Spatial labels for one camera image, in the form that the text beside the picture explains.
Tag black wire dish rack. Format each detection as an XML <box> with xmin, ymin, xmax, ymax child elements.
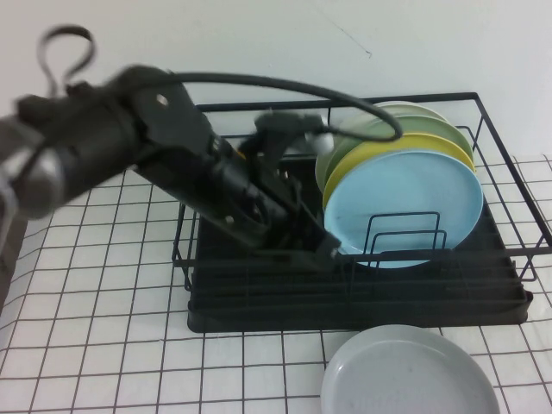
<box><xmin>171</xmin><ymin>91</ymin><xmax>552</xmax><ymax>303</ymax></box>

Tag white black-gridded tablecloth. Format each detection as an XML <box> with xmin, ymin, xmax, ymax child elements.
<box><xmin>0</xmin><ymin>154</ymin><xmax>552</xmax><ymax>414</ymax></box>

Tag yellow round plate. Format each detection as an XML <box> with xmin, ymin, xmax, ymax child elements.
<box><xmin>322</xmin><ymin>132</ymin><xmax>478</xmax><ymax>204</ymax></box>

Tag pale whitish-green round plate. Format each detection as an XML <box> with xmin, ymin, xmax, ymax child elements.
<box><xmin>314</xmin><ymin>101</ymin><xmax>449</xmax><ymax>191</ymax></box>

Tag grey round plate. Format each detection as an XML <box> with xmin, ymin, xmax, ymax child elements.
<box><xmin>320</xmin><ymin>323</ymin><xmax>501</xmax><ymax>414</ymax></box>

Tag black plastic drain tray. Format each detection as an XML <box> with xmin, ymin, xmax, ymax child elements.
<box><xmin>186</xmin><ymin>153</ymin><xmax>535</xmax><ymax>334</ymax></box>

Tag thick black camera cable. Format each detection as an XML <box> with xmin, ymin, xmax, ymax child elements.
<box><xmin>172</xmin><ymin>71</ymin><xmax>405</xmax><ymax>142</ymax></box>

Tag light blue round plate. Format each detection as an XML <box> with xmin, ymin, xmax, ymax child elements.
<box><xmin>323</xmin><ymin>148</ymin><xmax>485</xmax><ymax>271</ymax></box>

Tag thin black cable loop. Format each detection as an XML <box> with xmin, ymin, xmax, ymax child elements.
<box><xmin>37</xmin><ymin>24</ymin><xmax>97</xmax><ymax>94</ymax></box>

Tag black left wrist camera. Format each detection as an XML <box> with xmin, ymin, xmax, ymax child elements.
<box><xmin>252</xmin><ymin>110</ymin><xmax>336</xmax><ymax>173</ymax></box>

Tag green round plate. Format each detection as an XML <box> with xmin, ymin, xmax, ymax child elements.
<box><xmin>323</xmin><ymin>114</ymin><xmax>474</xmax><ymax>182</ymax></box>

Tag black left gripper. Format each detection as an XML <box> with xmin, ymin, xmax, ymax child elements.
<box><xmin>202</xmin><ymin>159</ymin><xmax>342</xmax><ymax>272</ymax></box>

